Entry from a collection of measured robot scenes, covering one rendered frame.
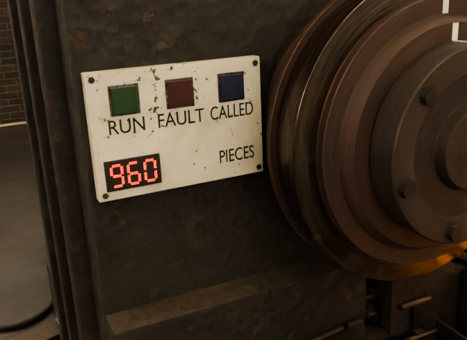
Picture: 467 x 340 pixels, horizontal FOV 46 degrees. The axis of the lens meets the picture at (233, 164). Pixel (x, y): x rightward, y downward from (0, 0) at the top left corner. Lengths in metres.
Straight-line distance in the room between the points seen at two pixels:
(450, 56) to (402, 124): 0.11
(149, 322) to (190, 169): 0.24
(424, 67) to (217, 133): 0.30
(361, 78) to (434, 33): 0.12
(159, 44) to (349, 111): 0.28
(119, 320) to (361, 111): 0.47
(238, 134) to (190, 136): 0.08
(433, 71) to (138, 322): 0.54
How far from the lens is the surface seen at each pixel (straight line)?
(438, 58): 0.77
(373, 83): 0.75
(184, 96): 0.79
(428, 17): 0.82
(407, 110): 0.73
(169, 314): 0.88
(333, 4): 0.82
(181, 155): 0.82
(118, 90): 0.77
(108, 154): 0.78
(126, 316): 0.89
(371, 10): 0.78
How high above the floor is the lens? 1.33
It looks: 17 degrees down
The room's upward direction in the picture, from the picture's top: 3 degrees counter-clockwise
